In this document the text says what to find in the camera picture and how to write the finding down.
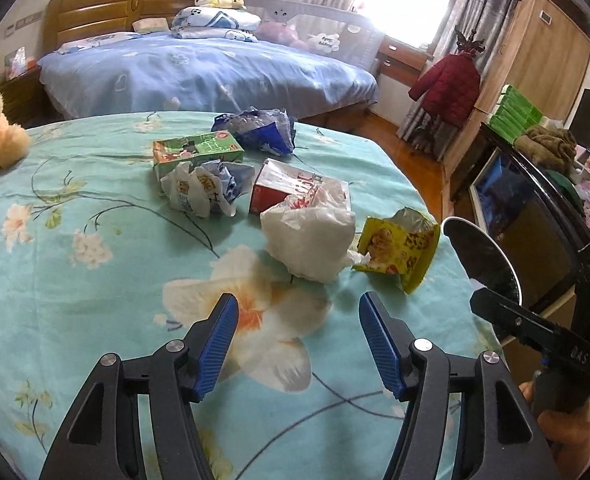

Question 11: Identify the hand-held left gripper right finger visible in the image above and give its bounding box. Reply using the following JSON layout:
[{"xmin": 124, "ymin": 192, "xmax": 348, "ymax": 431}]
[{"xmin": 358, "ymin": 291, "xmax": 562, "ymax": 480}]

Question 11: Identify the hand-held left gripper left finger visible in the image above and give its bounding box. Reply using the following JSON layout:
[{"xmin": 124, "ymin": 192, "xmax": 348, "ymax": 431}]
[{"xmin": 38, "ymin": 292, "xmax": 240, "ymax": 480}]

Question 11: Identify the black trash can white rim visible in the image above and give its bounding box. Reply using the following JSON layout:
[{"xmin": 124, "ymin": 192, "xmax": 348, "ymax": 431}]
[{"xmin": 442, "ymin": 216, "xmax": 522, "ymax": 307}]

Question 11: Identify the yellow snack bag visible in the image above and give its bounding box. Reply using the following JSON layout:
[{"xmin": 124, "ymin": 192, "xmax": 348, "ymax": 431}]
[{"xmin": 350, "ymin": 206, "xmax": 442, "ymax": 295}]

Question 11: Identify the white plastic bag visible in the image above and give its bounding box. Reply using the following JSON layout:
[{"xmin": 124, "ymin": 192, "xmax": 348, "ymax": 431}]
[{"xmin": 259, "ymin": 182, "xmax": 359, "ymax": 284}]

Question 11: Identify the red drink carton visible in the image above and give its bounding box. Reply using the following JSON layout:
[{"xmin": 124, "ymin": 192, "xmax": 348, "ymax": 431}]
[{"xmin": 248, "ymin": 157, "xmax": 351, "ymax": 216}]

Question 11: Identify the green drink carton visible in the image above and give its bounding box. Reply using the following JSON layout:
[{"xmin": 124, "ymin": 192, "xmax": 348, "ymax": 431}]
[{"xmin": 152, "ymin": 130, "xmax": 245, "ymax": 181}]

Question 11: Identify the blue plastic bag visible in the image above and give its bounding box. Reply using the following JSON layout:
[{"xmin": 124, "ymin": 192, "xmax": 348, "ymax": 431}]
[{"xmin": 211, "ymin": 107, "xmax": 298, "ymax": 156}]

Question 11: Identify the person's right hand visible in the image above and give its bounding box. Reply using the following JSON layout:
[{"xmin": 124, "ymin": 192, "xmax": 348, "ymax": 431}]
[{"xmin": 519, "ymin": 381, "xmax": 590, "ymax": 480}]

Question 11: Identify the black television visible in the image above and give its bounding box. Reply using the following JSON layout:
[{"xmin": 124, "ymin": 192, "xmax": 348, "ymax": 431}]
[{"xmin": 449, "ymin": 122, "xmax": 590, "ymax": 312}]

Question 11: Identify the teal floral sheet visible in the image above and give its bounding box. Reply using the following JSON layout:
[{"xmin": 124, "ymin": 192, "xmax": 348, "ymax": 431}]
[{"xmin": 0, "ymin": 111, "xmax": 506, "ymax": 480}]

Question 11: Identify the framed picture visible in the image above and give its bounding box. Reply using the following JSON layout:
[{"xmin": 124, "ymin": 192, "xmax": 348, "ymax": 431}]
[{"xmin": 469, "ymin": 148, "xmax": 532, "ymax": 262}]

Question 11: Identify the crumpled white blue wrapper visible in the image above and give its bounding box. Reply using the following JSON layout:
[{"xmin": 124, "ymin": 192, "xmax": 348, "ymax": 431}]
[{"xmin": 159, "ymin": 158, "xmax": 256, "ymax": 220}]

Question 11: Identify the stack of green boxes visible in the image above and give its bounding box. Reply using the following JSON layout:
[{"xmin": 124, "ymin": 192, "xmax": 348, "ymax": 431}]
[{"xmin": 489, "ymin": 84, "xmax": 544, "ymax": 144}]

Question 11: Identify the wooden wardrobe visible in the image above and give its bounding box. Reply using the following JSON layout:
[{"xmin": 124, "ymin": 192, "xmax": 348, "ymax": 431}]
[{"xmin": 442, "ymin": 0, "xmax": 590, "ymax": 177}]

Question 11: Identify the red padded coat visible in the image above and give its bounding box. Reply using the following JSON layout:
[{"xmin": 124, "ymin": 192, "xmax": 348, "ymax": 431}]
[{"xmin": 407, "ymin": 52, "xmax": 482, "ymax": 126}]

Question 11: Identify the red jacket on rack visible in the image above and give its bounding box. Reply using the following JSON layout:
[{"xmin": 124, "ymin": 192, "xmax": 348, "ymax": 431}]
[{"xmin": 409, "ymin": 27, "xmax": 486, "ymax": 154}]

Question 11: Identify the blue bed sheet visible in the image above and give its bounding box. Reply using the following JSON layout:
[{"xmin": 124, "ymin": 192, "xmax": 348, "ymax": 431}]
[{"xmin": 38, "ymin": 30, "xmax": 380, "ymax": 121}]

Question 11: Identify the wooden desk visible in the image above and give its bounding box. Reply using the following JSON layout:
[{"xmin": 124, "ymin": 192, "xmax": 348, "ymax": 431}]
[{"xmin": 375, "ymin": 37, "xmax": 439, "ymax": 79}]

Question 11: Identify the pink plush toy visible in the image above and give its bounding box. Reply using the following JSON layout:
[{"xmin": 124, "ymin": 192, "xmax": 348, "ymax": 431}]
[{"xmin": 255, "ymin": 19, "xmax": 309, "ymax": 51}]

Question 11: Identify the wooden nightstand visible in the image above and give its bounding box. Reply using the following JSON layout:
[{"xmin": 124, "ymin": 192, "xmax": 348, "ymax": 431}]
[{"xmin": 0, "ymin": 67, "xmax": 44, "ymax": 129}]

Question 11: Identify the folded blue white quilt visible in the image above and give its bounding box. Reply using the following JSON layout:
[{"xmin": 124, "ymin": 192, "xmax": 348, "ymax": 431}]
[{"xmin": 169, "ymin": 6, "xmax": 262, "ymax": 44}]

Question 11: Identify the white printed pillow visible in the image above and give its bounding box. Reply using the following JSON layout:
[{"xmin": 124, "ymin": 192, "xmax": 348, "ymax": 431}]
[{"xmin": 57, "ymin": 31, "xmax": 139, "ymax": 55}]

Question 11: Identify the small white pillow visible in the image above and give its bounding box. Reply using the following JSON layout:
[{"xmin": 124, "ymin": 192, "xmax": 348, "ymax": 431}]
[{"xmin": 132, "ymin": 16, "xmax": 169, "ymax": 34}]

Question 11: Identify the window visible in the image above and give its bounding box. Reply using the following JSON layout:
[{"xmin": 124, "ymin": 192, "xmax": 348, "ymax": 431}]
[{"xmin": 355, "ymin": 0, "xmax": 464, "ymax": 49}]

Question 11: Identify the tissue pack on nightstand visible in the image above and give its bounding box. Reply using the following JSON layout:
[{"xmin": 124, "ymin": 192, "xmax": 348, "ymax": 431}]
[{"xmin": 4, "ymin": 47, "xmax": 39, "ymax": 81}]

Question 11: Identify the wooden bed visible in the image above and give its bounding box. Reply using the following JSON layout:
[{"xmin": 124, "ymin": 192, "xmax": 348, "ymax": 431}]
[{"xmin": 40, "ymin": 0, "xmax": 381, "ymax": 134}]

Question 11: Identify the grey mesh bed rail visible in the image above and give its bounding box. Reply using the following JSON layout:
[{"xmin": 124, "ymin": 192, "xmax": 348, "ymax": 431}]
[{"xmin": 245, "ymin": 0, "xmax": 386, "ymax": 69}]

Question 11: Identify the wall switch panel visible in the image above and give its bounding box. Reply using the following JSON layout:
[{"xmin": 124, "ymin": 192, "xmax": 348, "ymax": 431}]
[{"xmin": 4, "ymin": 10, "xmax": 44, "ymax": 36}]

